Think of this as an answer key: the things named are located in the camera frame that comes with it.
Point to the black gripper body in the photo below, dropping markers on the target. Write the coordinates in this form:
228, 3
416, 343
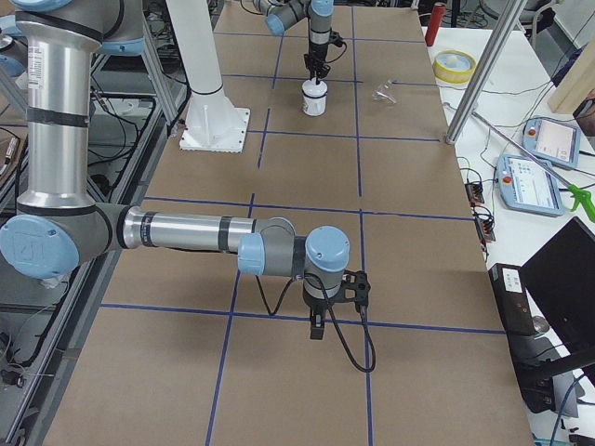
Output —
318, 50
317, 307

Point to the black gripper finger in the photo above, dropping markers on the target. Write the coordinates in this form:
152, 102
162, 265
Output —
318, 76
317, 326

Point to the clear plastic funnel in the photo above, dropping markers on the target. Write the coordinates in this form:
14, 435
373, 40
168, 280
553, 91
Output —
383, 92

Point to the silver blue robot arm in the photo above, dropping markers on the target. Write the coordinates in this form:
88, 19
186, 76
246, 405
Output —
59, 226
280, 16

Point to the white enamel cup blue rim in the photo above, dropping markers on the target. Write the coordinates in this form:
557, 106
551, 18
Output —
314, 101

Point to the red cardboard tube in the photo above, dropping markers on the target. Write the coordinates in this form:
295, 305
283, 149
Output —
434, 23

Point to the yellow tape roll with plate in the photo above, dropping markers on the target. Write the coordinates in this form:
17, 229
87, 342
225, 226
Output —
454, 66

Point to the black desktop computer box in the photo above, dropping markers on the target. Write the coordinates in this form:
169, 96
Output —
517, 320

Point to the near teach pendant tablet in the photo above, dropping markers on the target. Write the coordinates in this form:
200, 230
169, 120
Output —
526, 187

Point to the teach pendant tablet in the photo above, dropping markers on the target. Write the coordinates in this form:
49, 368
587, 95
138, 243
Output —
526, 187
553, 141

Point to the black monitor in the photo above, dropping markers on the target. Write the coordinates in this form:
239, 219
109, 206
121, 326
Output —
560, 279

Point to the far teach pendant tablet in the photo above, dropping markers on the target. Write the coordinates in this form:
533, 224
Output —
553, 141

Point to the metal reacher grabber stick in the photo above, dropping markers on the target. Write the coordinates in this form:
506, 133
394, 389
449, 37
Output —
582, 197

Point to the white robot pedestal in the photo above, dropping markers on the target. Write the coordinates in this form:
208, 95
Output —
212, 122

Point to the aluminium frame post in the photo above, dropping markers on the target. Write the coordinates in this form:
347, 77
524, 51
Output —
495, 44

